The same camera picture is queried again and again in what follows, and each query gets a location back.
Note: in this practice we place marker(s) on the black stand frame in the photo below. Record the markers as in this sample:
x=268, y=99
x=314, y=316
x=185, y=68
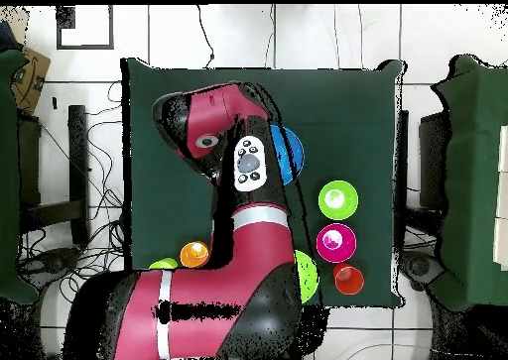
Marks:
x=432, y=157
x=78, y=157

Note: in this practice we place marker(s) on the black caster base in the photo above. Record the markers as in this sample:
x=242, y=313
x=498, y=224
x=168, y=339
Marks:
x=51, y=261

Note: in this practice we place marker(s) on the red-orange cup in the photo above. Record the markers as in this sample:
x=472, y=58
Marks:
x=349, y=280

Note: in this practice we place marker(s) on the grey caster base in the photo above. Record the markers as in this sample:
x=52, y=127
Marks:
x=420, y=266

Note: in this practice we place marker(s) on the small green bowl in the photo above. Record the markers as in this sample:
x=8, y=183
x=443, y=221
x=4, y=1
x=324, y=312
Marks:
x=338, y=207

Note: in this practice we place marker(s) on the large green bowl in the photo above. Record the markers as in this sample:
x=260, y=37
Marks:
x=307, y=274

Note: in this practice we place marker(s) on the cardboard box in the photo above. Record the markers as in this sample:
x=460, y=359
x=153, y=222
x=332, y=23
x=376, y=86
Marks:
x=29, y=78

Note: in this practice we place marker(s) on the blue bowl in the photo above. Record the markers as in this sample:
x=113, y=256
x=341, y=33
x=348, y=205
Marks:
x=291, y=153

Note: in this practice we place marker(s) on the black square frame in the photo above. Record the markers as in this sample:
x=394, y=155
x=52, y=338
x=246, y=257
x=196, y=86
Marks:
x=58, y=38

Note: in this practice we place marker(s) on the pink bowl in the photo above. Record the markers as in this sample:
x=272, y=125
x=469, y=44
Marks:
x=341, y=251

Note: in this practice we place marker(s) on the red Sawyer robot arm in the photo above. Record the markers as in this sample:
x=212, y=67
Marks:
x=238, y=257

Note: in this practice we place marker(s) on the white box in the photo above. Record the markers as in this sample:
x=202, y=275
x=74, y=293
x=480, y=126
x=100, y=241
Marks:
x=502, y=217

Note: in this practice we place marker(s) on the green cloth side table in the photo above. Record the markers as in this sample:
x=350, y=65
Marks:
x=8, y=177
x=476, y=177

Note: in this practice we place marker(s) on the orange cup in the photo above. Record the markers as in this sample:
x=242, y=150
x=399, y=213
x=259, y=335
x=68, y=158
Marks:
x=193, y=255

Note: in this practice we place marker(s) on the dark green table cloth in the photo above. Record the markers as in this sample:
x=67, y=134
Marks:
x=337, y=110

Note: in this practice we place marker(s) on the lime yellow cup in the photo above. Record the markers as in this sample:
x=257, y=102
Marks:
x=163, y=264

